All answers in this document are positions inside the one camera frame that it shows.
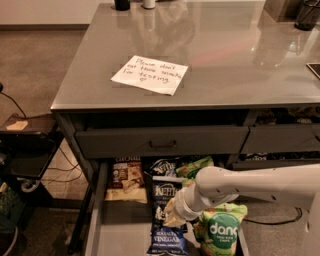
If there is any black side cart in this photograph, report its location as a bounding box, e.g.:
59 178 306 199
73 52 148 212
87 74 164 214
0 114 64 207

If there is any front green Dang chip bag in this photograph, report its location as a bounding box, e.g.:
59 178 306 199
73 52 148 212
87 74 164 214
193 203 248 256

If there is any grey top left drawer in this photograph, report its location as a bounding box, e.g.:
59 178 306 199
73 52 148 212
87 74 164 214
75 126 248 159

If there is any green dang chip bag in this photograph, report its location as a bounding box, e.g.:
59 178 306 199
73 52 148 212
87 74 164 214
181 179 195 188
176 156 214 179
193 203 248 256

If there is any open grey middle drawer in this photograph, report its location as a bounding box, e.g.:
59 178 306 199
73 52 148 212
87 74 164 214
84 158 251 256

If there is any blue kettle chip bag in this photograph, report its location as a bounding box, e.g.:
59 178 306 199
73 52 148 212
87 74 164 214
150 158 178 177
147 179 188 256

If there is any back green Dang chip bag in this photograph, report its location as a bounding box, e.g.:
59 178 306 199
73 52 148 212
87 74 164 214
176 156 214 179

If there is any black mesh pen holder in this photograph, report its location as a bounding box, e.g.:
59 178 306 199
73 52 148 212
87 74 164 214
294 0 320 31

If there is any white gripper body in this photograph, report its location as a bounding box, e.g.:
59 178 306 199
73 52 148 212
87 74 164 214
173 184 209 221

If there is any grey middle right drawer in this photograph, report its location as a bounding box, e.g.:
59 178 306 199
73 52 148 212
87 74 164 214
230 159 320 171

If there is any white handwritten paper note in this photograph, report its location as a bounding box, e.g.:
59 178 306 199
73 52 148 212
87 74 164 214
111 55 188 96

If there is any middle green Dang chip bag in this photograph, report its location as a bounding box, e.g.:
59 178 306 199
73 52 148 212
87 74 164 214
181 179 195 188

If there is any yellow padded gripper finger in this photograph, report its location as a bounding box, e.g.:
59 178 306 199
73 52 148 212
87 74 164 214
163 214 186 228
164 198 176 215

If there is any brown cracker snack bag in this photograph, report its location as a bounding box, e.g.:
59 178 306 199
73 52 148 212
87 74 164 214
105 157 147 203

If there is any grey top right drawer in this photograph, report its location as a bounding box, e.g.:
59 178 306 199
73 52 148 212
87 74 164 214
242 124 320 154

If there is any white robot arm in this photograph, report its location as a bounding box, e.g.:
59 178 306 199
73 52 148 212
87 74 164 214
164 164 320 256

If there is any black floor cable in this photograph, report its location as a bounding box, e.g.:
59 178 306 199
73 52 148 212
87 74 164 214
243 206 304 226

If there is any black cable at left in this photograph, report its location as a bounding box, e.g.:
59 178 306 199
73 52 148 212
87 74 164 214
0 82 28 119

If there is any dark tablet on counter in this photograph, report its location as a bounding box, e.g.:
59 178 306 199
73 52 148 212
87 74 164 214
306 63 320 80

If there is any white cup on counter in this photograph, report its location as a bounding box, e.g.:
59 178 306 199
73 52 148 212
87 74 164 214
143 0 155 9

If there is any dark cup on counter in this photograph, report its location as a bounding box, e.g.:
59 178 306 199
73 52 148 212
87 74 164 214
114 0 130 11

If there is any grey drawer cabinet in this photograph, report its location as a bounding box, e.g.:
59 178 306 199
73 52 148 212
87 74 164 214
49 1 320 256

